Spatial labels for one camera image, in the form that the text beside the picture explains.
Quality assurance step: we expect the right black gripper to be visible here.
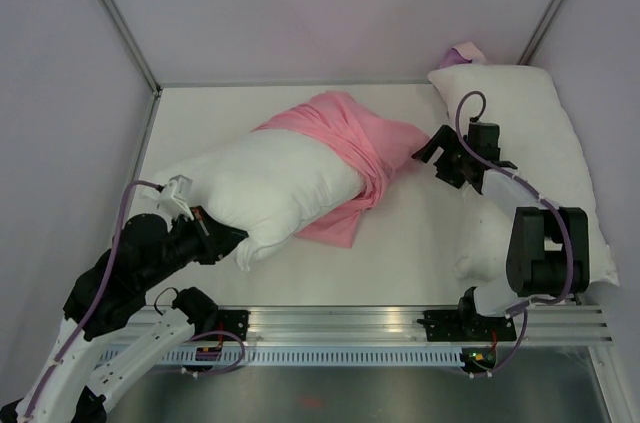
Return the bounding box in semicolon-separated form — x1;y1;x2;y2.
414;124;474;189

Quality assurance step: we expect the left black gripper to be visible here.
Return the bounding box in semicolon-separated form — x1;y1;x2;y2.
140;203;248;289

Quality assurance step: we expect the pink pillowcase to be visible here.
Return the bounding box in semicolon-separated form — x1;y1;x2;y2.
256;91;429;248

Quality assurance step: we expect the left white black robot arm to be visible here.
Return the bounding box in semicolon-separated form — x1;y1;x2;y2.
1;207;248;422

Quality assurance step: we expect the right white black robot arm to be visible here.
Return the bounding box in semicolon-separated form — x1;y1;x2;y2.
413;118;590;339

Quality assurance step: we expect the pink purple cloth behind pillow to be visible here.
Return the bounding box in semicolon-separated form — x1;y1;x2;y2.
438;42;488;69

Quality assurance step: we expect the large white bare pillow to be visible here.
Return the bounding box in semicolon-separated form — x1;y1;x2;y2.
428;64;619;285

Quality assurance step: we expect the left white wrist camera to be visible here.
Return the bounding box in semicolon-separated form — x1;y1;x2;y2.
156;175;193;218

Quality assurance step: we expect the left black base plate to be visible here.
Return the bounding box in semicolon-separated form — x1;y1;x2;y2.
214;309;250;342

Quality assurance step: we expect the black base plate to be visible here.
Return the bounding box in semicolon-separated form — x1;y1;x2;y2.
416;309;517;343
214;309;250;342

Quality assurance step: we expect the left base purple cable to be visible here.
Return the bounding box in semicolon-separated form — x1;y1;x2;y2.
177;330;247;379

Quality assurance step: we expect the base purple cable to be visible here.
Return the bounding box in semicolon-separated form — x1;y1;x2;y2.
464;305;530;379
177;330;247;379

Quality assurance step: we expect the aluminium mounting rail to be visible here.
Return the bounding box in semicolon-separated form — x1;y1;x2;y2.
221;304;613;347

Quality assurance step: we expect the white slotted cable duct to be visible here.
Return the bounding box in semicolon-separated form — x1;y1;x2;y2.
159;346;464;367

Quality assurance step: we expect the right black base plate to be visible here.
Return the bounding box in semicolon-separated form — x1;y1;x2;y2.
416;309;517;343

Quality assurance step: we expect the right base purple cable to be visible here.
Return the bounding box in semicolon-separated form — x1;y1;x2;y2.
464;305;530;379

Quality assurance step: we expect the right aluminium corner post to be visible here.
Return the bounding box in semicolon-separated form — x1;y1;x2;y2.
517;0;567;66

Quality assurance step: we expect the aluminium corner post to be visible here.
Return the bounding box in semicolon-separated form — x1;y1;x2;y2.
517;0;567;66
98;0;162;97

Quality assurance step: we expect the left aluminium corner post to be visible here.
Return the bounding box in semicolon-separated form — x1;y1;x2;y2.
98;0;162;97

